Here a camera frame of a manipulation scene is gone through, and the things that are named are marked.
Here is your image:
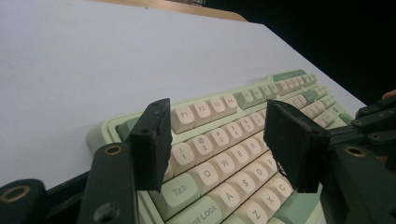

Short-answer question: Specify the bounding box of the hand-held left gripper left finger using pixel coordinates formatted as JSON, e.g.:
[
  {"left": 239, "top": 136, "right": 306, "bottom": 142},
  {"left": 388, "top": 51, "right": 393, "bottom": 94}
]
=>
[{"left": 129, "top": 98, "right": 173, "bottom": 192}]

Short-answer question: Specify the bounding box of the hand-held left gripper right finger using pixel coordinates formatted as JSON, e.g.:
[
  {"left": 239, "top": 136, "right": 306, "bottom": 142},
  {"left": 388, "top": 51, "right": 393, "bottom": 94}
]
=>
[{"left": 263, "top": 99, "right": 332, "bottom": 194}]

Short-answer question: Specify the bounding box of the green and pink keyboard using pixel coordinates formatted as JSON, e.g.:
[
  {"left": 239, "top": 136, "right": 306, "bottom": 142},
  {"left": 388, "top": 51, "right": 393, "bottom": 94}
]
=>
[{"left": 86, "top": 68, "right": 356, "bottom": 224}]

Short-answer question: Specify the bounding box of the white board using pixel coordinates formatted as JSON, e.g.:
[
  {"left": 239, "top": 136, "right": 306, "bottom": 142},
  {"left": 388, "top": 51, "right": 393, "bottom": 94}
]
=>
[{"left": 0, "top": 0, "right": 367, "bottom": 190}]

